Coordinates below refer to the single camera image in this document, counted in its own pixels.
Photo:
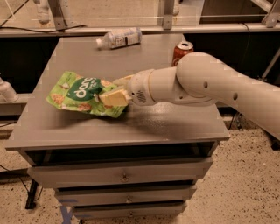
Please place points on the red Coca-Cola can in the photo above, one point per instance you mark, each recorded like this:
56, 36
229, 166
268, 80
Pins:
180, 50

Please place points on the black stand foot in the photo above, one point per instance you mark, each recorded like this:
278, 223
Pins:
30, 202

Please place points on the grey drawer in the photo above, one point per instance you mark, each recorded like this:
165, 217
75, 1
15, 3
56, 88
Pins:
126, 195
105, 174
133, 210

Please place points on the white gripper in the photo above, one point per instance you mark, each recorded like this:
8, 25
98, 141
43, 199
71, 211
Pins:
139, 87

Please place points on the clear plastic bottle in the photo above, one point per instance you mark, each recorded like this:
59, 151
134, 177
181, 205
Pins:
120, 38

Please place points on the top grey drawer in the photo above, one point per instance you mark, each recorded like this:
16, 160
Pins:
105, 174

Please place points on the grey drawer cabinet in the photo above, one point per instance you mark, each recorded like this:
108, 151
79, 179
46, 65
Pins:
46, 136

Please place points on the middle grey drawer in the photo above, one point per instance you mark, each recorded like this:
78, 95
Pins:
126, 195

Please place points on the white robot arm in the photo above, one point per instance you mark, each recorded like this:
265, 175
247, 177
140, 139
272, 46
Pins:
199, 79

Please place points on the green rice chip bag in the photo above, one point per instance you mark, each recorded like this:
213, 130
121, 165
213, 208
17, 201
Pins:
77, 93

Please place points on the bottom grey drawer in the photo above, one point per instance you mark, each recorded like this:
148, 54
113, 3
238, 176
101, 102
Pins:
133, 210

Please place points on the white pipe at left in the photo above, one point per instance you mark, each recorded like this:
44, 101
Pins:
7, 91

